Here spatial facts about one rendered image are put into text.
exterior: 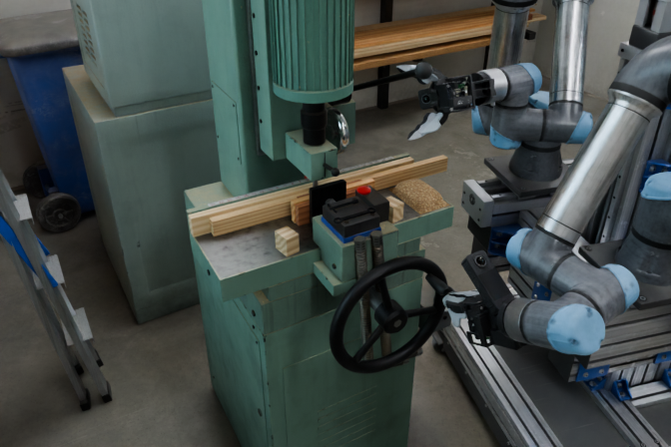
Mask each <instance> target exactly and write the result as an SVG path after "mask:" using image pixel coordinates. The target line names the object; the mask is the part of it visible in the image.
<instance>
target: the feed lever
mask: <svg viewBox="0 0 671 447"><path fill-rule="evenodd" d="M431 74H432V66H431V65H430V64H429V63H428V62H420V63H418V64H417V65H416V67H415V69H414V70H410V71H406V72H402V73H399V74H395V75H391V76H387V77H384V78H380V79H376V80H372V81H369V82H365V83H361V84H357V85H353V92H354V91H358V90H362V89H366V88H370V87H374V86H378V85H382V84H386V83H390V82H395V81H399V80H403V79H407V78H411V77H415V76H416V77H417V78H419V79H421V80H425V79H428V78H429V77H430V76H431ZM350 99H351V94H350V95H349V96H347V97H345V98H343V99H341V100H337V101H333V102H329V104H330V105H331V106H334V105H339V104H344V103H348V102H349V101H350Z"/></svg>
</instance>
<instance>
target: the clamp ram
mask: <svg viewBox="0 0 671 447"><path fill-rule="evenodd" d="M309 190H310V222H311V223H313V217H316V216H320V215H322V214H323V206H324V205H327V204H331V203H334V202H338V201H341V200H345V199H346V181H345V180H344V179H342V180H338V181H335V182H331V183H327V184H323V185H320V186H316V187H312V188H309Z"/></svg>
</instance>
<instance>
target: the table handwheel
mask: <svg viewBox="0 0 671 447"><path fill-rule="evenodd" d="M409 269H416V270H421V271H424V272H425V273H427V274H429V273H431V274H433V275H434V276H436V277H438V278H439V279H441V280H442V281H443V282H444V283H445V284H446V285H447V280H446V277H445V275H444V273H443V271H442V270H441V268H440V267H439V266H438V265H437V264H436V263H435V262H433V261H432V260H430V259H428V258H425V257H422V256H416V255H408V256H401V257H397V258H393V259H391V260H388V261H386V262H384V263H382V264H380V265H378V266H376V267H375V268H373V269H371V270H370V271H369V272H367V273H366V274H365V275H364V276H362V277H361V278H360V279H359V280H358V281H357V282H356V283H355V284H354V285H353V286H352V287H351V288H350V289H349V291H348V292H347V293H346V294H345V296H344V297H343V298H342V300H341V302H340V303H339V305H338V307H337V309H336V311H335V314H334V317H333V320H332V324H331V329H330V347H331V351H332V354H333V356H334V358H335V360H336V361H337V362H338V363H339V364H340V365H341V366H342V367H343V368H345V369H347V370H349V371H352V372H355V373H363V374H367V373H376V372H381V371H384V370H387V369H390V368H392V367H394V366H396V365H398V364H400V363H402V362H403V361H405V360H406V359H408V358H409V357H411V356H412V355H413V354H414V353H416V352H417V351H418V350H419V349H420V348H421V347H422V346H423V345H424V344H425V343H426V342H427V341H428V339H429V338H430V337H431V336H432V334H433V333H434V331H435V330H436V328H437V326H438V325H439V323H440V321H441V319H442V317H443V314H444V311H445V306H444V305H443V302H442V299H443V298H444V297H445V295H440V294H438V293H437V292H435V297H434V302H433V306H429V307H423V308H416V309H408V310H404V309H403V308H402V307H401V306H400V305H399V304H398V303H397V302H396V301H395V300H394V299H390V297H389V293H388V290H387V285H386V281H385V278H386V277H388V276H390V275H392V274H394V273H397V272H400V271H403V270H409ZM377 283H378V287H379V290H380V293H379V292H377V291H376V290H375V287H374V285H375V284H377ZM368 290H369V306H370V307H371V308H372V309H373V310H374V319H375V321H376V322H377V323H378V327H377V328H376V329H375V331H374V332H373V333H372V334H371V336H370V337H369V338H368V340H367V341H366V342H365V344H364V345H363V346H362V347H361V348H360V350H359V351H358V352H357V353H356V354H355V356H354V357H352V356H350V355H349V354H348V353H347V352H346V350H345V348H344V345H343V331H344V327H345V324H346V321H347V319H348V317H349V315H350V313H351V311H352V310H353V308H354V307H355V305H356V304H357V302H358V301H359V300H360V299H361V298H362V296H363V295H364V294H365V293H366V292H367V291H368ZM446 295H447V294H446ZM427 314H429V316H428V318H427V320H426V321H425V323H424V324H423V326H422V327H421V329H420V330H419V331H418V332H417V334H416V335H415V336H414V337H413V338H412V339H411V340H410V341H409V342H407V343H406V344H405V345H404V346H402V347H401V348H399V349H398V350H396V351H394V352H393V353H391V354H389V355H386V356H384V357H381V358H378V359H373V360H362V358H363V357H364V356H365V355H366V353H367V352H368V351H369V349H370V348H371V347H372V346H373V345H374V343H375V342H376V341H377V340H378V339H379V338H380V336H381V335H382V334H383V333H384V332H386V333H389V334H391V333H397V332H399V331H401V330H402V329H403V328H404V327H405V325H406V323H407V319H408V318H410V317H415V316H420V315H427Z"/></svg>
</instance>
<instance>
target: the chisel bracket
mask: <svg viewBox="0 0 671 447"><path fill-rule="evenodd" d="M286 156H287V159H288V160H289V161H290V162H291V163H292V164H293V165H295V166H296V167H297V168H298V169H299V170H300V171H301V172H302V173H303V174H304V175H305V176H306V177H307V178H308V179H310V180H311V181H316V180H320V179H324V178H328V177H331V176H332V173H331V172H330V171H329V170H327V169H326V168H324V167H323V164H328V165H329V166H331V167H333V168H337V147H335V146H334V145H333V144H332V143H330V142H329V141H328V140H327V139H326V141H325V142H324V143H323V144H322V145H318V146H310V145H307V144H305V143H304V133H303V129H299V130H295V131H290V132H286Z"/></svg>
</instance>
